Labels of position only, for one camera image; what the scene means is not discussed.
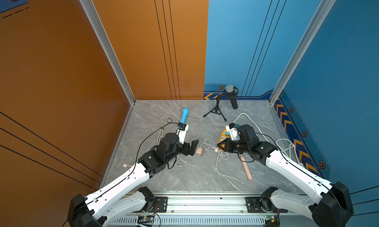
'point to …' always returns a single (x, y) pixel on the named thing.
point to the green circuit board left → (146, 218)
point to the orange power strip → (223, 137)
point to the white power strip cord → (277, 141)
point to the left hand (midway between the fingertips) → (191, 136)
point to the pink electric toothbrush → (246, 168)
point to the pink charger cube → (200, 151)
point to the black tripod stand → (216, 109)
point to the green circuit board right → (269, 217)
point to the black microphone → (232, 92)
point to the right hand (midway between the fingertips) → (217, 145)
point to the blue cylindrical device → (185, 111)
